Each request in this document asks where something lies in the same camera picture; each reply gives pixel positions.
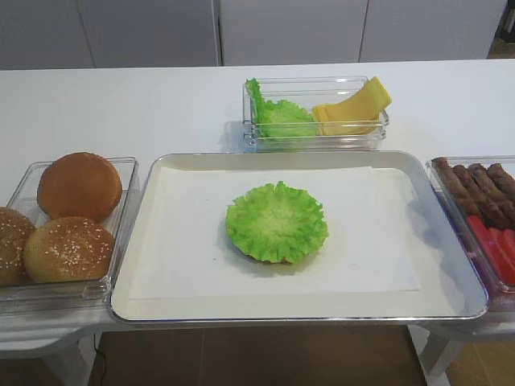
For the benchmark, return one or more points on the green lettuce leaf on tray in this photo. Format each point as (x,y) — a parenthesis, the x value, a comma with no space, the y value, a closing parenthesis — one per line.
(277,224)

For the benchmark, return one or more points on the green lettuce leaves in container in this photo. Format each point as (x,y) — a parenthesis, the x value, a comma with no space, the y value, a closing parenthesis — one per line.
(279,119)

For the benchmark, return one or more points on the clear lettuce cheese container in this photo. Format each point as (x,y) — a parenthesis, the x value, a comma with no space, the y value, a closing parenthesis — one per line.
(308,93)

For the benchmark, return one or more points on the yellow cheese slices stack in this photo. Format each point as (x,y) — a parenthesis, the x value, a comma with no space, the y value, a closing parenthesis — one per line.
(357,115)

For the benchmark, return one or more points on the white paper sheet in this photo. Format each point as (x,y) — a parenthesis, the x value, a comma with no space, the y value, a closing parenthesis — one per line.
(186,252)

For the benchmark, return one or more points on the silver metal tray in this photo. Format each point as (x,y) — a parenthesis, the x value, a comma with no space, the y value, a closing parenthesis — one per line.
(449,287)

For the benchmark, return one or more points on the smooth brown bun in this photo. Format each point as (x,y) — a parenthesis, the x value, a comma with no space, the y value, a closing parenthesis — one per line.
(80,184)

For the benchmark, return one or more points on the sesame bun at front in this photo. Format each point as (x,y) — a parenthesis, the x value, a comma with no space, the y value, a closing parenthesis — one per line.
(68,249)

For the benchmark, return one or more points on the sesame bun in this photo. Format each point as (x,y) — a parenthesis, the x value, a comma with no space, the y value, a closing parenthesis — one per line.
(68,249)
(15,230)

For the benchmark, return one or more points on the brown meat patty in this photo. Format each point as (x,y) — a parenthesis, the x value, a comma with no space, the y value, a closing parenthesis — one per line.
(476,193)
(504,181)
(459,193)
(480,175)

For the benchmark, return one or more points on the clear patty tomato container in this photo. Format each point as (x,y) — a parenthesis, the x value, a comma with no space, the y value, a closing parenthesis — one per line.
(459,221)

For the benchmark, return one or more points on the sesame bun at far left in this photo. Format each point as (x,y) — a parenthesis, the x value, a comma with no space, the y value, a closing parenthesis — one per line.
(15,230)

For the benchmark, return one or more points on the red tomato slices stack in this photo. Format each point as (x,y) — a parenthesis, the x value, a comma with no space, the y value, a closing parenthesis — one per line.
(489,240)

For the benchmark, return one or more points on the clear bun container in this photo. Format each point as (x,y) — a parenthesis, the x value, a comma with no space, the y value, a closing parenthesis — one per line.
(73,294)

